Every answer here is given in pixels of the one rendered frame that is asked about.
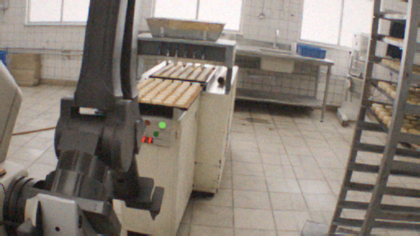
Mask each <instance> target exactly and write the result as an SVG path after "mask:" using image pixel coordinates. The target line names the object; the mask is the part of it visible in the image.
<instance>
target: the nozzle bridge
mask: <svg viewBox="0 0 420 236"><path fill-rule="evenodd" d="M160 42H161V43H160ZM169 42H170V43H169ZM178 43H179V45H178ZM159 44H160V46H161V56H159V55H158V45H159ZM168 44H169V45H168ZM187 44H188V45H187ZM196 44H197V45H196ZM167 45H168V47H169V50H170V53H169V57H167ZM177 45H178V48H179V50H177V51H178V57H175V50H176V48H177ZM186 45H187V48H186V49H187V58H184V55H185V47H186ZM195 45H196V47H195ZM205 45H206V47H205ZM194 47H195V52H196V56H195V59H193V52H194ZM204 47H205V49H204ZM203 49H204V50H205V60H204V61H203V60H201V59H202V54H203ZM235 49H236V41H228V40H219V39H218V40H217V41H216V42H214V41H207V40H201V41H199V40H190V39H176V38H168V37H161V38H159V37H153V36H152V35H151V34H149V33H145V34H139V35H138V43H137V53H136V65H135V75H136V80H139V79H141V78H142V65H143V62H144V59H149V60H154V59H155V60H163V61H177V62H185V63H193V64H200V65H209V66H223V67H225V68H226V83H225V91H230V90H231V80H232V72H233V65H234V62H235Z"/></svg>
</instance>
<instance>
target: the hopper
mask: <svg viewBox="0 0 420 236"><path fill-rule="evenodd" d="M144 19H145V20H146V23H147V26H148V28H149V30H150V32H151V35H152V36H153V37H159V38H161V37H168V38H176V39H190V40H199V41H201V40H207V41H214V42H216V41H217V40H218V39H219V37H220V35H221V32H222V31H223V29H224V27H225V25H226V23H227V22H225V21H216V20H200V19H197V20H192V19H183V18H175V17H159V16H150V17H146V18H144Z"/></svg>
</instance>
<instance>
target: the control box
mask: <svg viewBox="0 0 420 236"><path fill-rule="evenodd" d="M139 117H141V118H142V119H143V120H144V121H145V120H150V122H151V124H150V125H146V128H145V130H146V131H145V134H144V137H145V142H144V143H149V142H151V140H149V138H151V139H152V142H151V143H156V145H162V146H168V147H169V145H170V138H171V119H167V118H161V117H154V116H141V115H139ZM160 122H164V123H165V124H166V126H165V128H161V127H160ZM155 131H157V132H158V133H159V135H158V136H157V137H155V136H154V135H153V133H154V132H155Z"/></svg>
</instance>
